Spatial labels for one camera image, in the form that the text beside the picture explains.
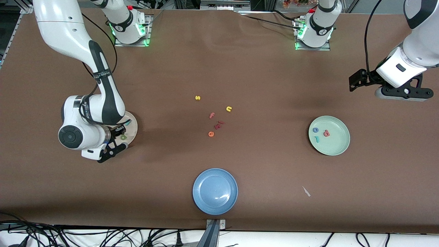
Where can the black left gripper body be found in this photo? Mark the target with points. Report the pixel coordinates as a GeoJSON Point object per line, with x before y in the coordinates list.
{"type": "Point", "coordinates": [369, 77]}

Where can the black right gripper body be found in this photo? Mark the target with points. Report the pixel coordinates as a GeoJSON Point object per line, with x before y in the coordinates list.
{"type": "Point", "coordinates": [116, 131]}

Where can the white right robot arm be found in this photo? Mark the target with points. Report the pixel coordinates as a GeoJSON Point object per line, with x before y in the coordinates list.
{"type": "Point", "coordinates": [61, 27]}

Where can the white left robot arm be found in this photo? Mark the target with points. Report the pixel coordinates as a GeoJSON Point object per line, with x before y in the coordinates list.
{"type": "Point", "coordinates": [320, 27]}

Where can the beige brown plate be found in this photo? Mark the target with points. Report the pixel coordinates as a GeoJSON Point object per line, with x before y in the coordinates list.
{"type": "Point", "coordinates": [132, 132]}

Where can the green plate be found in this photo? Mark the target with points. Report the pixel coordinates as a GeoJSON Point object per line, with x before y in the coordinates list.
{"type": "Point", "coordinates": [334, 144]}

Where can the orange artificial flowers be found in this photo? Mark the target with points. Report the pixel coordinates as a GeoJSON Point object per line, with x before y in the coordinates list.
{"type": "Point", "coordinates": [295, 3]}

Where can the blue plate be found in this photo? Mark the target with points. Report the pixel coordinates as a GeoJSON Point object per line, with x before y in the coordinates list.
{"type": "Point", "coordinates": [215, 191]}

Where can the brown table cover sheet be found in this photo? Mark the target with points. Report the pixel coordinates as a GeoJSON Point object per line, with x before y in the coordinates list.
{"type": "Point", "coordinates": [240, 68]}

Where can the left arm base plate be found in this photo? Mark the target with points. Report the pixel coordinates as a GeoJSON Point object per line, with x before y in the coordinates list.
{"type": "Point", "coordinates": [298, 48]}

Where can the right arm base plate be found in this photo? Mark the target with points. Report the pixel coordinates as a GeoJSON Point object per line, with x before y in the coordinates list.
{"type": "Point", "coordinates": [150, 34]}

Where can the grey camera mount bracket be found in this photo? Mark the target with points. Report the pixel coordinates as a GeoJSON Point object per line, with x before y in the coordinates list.
{"type": "Point", "coordinates": [212, 236]}

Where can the silver table edge rail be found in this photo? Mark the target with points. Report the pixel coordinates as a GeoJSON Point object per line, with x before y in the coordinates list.
{"type": "Point", "coordinates": [12, 37]}

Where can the aluminium corner bracket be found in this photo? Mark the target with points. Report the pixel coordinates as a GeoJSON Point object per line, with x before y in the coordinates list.
{"type": "Point", "coordinates": [26, 8]}

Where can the silver aluminium frame rail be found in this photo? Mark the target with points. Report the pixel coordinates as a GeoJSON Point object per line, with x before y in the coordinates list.
{"type": "Point", "coordinates": [224, 5]}

